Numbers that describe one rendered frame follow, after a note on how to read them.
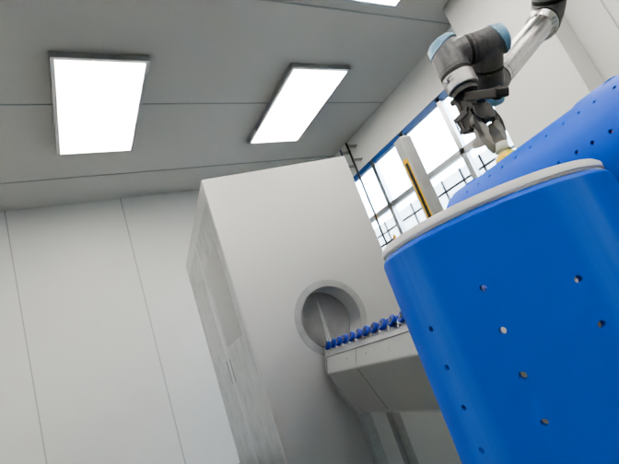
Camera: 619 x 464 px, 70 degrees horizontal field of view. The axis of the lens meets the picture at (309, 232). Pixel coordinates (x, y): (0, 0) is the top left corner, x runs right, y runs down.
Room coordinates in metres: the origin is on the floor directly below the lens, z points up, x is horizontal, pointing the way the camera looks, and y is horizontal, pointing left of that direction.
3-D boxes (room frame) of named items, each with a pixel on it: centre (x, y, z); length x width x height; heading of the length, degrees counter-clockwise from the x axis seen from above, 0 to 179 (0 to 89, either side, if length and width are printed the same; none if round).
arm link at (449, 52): (1.15, -0.55, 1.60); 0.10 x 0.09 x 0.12; 89
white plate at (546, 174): (0.56, -0.22, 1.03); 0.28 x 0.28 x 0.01
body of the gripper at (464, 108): (1.15, -0.55, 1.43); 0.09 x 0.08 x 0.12; 24
